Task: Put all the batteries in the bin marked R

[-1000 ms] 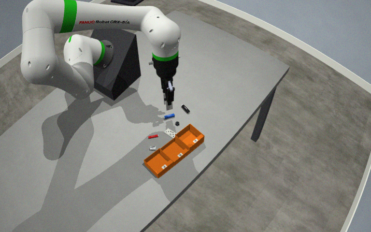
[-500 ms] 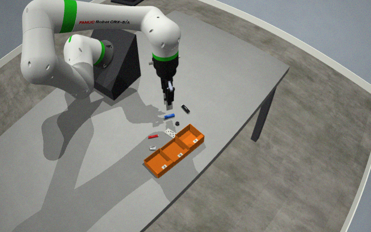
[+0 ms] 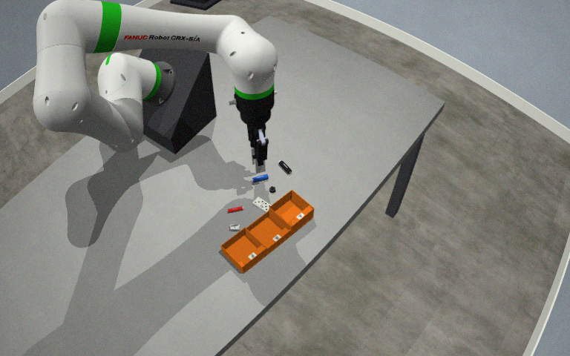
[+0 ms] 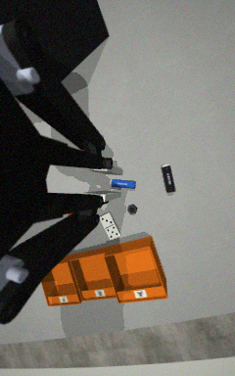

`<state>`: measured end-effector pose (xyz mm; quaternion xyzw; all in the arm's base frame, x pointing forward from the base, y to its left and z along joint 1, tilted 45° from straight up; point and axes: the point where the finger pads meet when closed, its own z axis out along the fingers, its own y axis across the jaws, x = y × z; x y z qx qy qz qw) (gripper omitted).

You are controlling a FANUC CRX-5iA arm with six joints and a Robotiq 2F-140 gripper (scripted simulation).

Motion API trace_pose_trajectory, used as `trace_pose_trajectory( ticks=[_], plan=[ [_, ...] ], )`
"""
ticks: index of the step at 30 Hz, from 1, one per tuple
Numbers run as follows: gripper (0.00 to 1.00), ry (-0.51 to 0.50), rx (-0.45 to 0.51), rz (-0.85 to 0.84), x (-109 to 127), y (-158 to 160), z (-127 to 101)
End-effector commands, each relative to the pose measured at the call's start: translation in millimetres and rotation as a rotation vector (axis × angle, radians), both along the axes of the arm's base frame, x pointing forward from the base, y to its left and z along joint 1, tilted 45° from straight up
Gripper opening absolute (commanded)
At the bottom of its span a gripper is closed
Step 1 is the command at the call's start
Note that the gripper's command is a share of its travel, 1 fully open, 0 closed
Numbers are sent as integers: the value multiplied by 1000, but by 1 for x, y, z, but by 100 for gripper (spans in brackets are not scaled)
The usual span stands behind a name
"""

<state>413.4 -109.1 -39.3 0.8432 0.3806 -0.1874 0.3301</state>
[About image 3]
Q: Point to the black battery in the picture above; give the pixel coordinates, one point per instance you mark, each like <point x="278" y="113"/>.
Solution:
<point x="285" y="167"/>

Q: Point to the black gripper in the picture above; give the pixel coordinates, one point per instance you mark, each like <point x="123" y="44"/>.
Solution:
<point x="256" y="126"/>

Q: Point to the red battery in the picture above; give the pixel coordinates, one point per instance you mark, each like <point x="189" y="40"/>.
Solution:
<point x="235" y="209"/>

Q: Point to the white domino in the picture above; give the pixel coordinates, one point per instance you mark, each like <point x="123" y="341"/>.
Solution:
<point x="261" y="204"/>

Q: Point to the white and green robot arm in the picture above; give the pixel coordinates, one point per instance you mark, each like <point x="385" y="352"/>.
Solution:
<point x="68" y="29"/>

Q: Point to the orange rack of three bins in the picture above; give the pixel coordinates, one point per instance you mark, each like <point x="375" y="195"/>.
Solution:
<point x="284" y="218"/>

